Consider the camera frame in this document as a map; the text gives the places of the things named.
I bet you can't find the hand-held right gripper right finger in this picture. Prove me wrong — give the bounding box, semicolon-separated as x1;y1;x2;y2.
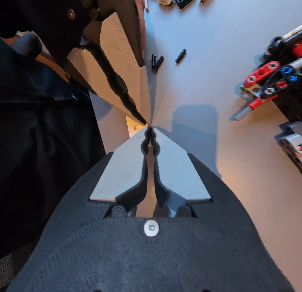
151;128;211;208

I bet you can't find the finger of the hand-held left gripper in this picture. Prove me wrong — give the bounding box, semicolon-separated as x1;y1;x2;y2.
67;46;146;126
81;12;152;126

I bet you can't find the partly built toy car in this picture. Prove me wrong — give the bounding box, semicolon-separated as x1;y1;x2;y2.
228;25;302;173

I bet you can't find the grey desk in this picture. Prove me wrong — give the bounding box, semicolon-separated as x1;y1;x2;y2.
88;0;302;290

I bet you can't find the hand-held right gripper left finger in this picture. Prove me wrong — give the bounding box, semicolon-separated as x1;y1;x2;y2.
90;127;151;212

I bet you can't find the person's left forearm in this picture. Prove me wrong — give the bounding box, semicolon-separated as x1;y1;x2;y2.
0;0;48;39

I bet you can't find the white long toy panel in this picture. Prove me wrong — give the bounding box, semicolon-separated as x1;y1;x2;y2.
126;115;149;138

